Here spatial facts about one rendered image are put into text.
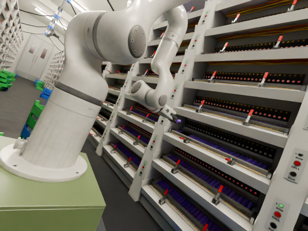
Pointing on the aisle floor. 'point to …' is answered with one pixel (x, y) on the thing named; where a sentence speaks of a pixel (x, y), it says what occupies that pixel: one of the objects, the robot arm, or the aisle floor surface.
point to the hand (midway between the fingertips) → (173, 118)
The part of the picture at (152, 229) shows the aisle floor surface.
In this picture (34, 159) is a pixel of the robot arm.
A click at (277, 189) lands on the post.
